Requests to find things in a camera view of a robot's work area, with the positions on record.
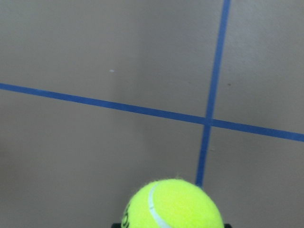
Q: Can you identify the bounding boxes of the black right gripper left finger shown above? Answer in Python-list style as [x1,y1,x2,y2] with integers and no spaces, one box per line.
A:
[112,223,121,228]

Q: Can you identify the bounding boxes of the yellow tennis ball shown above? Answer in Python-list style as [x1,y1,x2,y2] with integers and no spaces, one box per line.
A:
[121,179,225,228]

